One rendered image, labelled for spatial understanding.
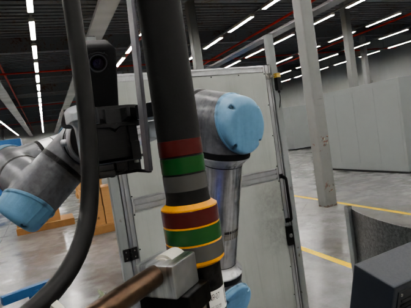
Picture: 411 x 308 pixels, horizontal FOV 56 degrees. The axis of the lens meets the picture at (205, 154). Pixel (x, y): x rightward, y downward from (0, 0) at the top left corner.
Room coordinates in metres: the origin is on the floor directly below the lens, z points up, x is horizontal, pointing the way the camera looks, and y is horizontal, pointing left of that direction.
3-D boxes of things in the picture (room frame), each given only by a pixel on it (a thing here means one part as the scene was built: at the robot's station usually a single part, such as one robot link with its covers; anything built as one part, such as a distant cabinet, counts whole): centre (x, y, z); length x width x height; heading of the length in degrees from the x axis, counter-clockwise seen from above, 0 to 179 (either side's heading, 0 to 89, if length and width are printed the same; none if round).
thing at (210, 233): (0.29, 0.02, 1.54); 0.04 x 0.04 x 0.01
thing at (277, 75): (2.55, -0.51, 1.82); 0.09 x 0.04 x 0.23; 117
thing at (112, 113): (0.48, 0.12, 1.62); 0.12 x 0.08 x 0.09; 26
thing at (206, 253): (0.29, 0.02, 1.53); 0.04 x 0.04 x 0.01
